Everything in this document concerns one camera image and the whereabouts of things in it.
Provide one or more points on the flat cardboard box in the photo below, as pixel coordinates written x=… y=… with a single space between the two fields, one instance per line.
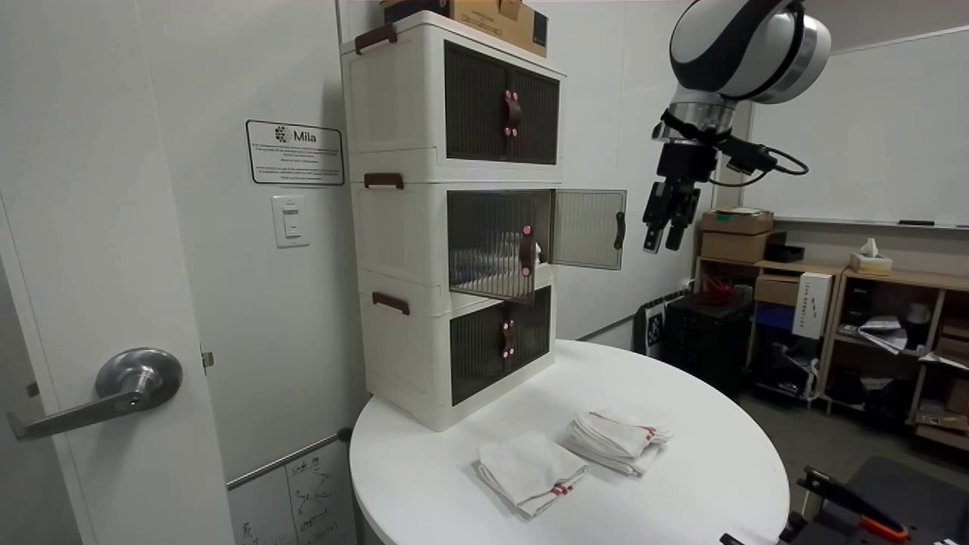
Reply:
x=737 y=221

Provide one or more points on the white towel small red mark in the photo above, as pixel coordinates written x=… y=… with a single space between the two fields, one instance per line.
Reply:
x=526 y=471

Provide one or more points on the wall whiteboard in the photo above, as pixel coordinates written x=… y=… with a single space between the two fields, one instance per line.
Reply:
x=889 y=139

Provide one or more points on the tissue box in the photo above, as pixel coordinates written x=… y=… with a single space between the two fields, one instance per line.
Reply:
x=871 y=260

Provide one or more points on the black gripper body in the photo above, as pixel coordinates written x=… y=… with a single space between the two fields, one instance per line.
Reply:
x=687 y=166

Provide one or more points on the door latch plate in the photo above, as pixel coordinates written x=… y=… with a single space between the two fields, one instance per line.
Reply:
x=207 y=359

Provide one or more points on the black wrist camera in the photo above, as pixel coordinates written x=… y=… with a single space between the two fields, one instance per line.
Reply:
x=742 y=151

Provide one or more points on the white room door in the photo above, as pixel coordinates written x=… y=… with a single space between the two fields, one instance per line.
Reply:
x=101 y=253

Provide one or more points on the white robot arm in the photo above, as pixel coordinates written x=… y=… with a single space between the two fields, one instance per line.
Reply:
x=759 y=48

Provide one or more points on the white wall sign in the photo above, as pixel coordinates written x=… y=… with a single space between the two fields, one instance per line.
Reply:
x=291 y=151

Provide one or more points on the small black box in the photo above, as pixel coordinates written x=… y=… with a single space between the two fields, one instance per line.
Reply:
x=787 y=250

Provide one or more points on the white hanging bag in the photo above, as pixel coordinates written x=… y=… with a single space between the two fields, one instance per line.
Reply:
x=812 y=303

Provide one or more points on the cardboard box on cabinet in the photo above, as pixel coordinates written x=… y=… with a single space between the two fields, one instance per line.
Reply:
x=495 y=18

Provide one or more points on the black storage box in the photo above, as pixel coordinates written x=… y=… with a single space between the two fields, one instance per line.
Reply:
x=713 y=335

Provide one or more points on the wooden shelf unit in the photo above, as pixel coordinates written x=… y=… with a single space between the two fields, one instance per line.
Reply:
x=889 y=279

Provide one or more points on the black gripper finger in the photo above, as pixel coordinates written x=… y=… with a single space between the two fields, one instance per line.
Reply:
x=683 y=216
x=654 y=214

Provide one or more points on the white three-tier cabinet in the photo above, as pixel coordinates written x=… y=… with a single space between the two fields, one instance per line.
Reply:
x=405 y=121

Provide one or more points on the silver door lever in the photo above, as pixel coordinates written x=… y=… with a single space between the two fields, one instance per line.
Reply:
x=137 y=378

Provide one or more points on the brown cardboard box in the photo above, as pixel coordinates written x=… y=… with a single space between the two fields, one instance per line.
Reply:
x=734 y=250

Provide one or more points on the smoked cabinet door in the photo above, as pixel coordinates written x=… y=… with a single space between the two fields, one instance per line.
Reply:
x=486 y=243
x=592 y=231

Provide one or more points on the white light switch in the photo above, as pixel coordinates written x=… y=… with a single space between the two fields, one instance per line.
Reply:
x=291 y=219

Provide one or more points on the white towel red stripes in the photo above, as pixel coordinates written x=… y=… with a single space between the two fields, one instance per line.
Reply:
x=610 y=441

